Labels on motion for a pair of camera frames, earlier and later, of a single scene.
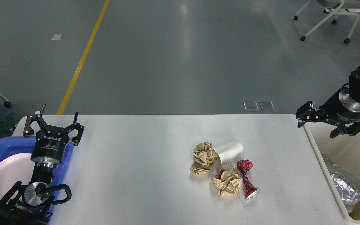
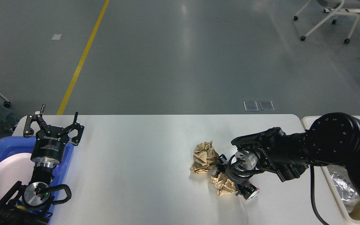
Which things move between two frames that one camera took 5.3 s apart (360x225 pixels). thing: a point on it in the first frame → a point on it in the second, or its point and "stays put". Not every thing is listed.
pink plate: x=4 y=175 stays put
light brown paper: x=227 y=180 stays put
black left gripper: x=48 y=150 stays put
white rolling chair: x=343 y=4 stays put
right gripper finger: x=352 y=130 → x=222 y=162
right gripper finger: x=306 y=112 → x=247 y=190
